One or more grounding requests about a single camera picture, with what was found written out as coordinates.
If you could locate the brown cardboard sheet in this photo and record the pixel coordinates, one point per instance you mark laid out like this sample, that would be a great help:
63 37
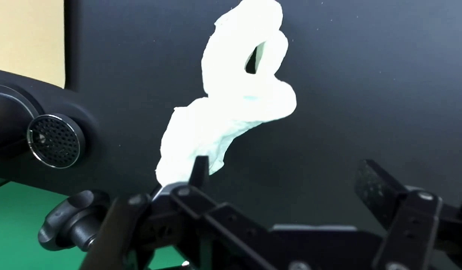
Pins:
26 35

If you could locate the large black machine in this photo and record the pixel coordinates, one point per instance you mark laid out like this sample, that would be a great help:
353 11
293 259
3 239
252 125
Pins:
11 100

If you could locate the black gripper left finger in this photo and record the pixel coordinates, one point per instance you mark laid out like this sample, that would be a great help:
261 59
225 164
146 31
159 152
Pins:
161 230

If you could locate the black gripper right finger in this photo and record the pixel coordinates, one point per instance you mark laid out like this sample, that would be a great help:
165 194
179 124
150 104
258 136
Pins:
420 230

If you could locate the black articulated bar mount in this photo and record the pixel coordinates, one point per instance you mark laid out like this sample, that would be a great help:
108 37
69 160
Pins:
71 220

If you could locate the round black mesh cap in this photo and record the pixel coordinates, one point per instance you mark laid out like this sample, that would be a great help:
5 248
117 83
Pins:
54 142

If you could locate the green backdrop curtain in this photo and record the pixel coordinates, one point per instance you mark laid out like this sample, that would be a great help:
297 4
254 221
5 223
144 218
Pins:
11 235

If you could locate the white towel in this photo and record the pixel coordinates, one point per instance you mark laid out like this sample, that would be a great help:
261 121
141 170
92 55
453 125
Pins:
231 115

